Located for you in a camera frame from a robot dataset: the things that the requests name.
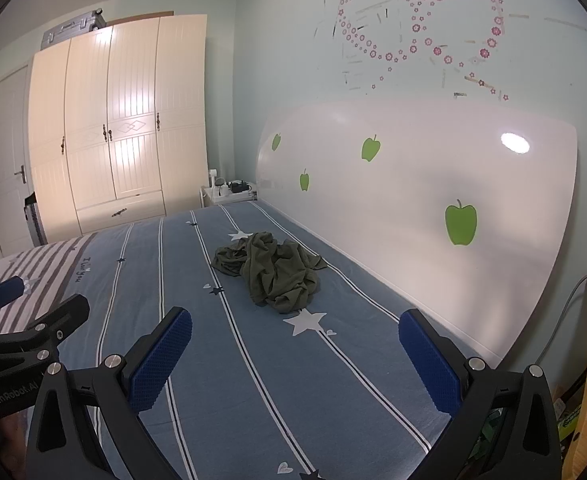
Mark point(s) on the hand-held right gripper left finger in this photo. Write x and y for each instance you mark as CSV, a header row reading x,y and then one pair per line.
x,y
161,360

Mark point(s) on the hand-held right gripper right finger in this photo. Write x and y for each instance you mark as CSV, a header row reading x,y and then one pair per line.
x,y
428,365

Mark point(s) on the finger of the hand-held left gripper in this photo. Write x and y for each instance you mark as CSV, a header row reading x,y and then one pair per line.
x,y
61,320
3,294

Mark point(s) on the olive green shirt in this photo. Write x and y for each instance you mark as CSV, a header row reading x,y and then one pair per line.
x,y
273,275

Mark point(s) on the patterned black white bag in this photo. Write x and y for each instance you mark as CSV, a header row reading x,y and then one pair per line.
x,y
33,220

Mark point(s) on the bed with blue striped sheet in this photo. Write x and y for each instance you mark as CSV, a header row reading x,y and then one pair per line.
x,y
273,385

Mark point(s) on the large green apple sticker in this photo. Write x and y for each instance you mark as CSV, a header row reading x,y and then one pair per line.
x,y
461,222

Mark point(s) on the green printed packet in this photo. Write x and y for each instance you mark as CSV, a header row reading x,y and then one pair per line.
x,y
569,420

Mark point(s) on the white glossy headboard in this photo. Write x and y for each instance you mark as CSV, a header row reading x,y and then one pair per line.
x,y
398,210

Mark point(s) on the white door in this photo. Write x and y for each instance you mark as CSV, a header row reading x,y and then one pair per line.
x,y
6,135

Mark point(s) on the white nightstand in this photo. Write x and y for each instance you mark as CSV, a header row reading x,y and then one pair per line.
x,y
208,199

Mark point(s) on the white bedside lamp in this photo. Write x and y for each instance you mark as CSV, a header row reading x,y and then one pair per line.
x,y
216,185

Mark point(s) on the black power adapter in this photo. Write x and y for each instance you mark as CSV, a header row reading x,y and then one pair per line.
x,y
239,186

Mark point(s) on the cream wardrobe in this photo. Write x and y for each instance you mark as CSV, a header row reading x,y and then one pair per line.
x,y
123,110

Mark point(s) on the silver suitcase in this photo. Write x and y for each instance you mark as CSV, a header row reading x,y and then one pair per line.
x,y
68,30

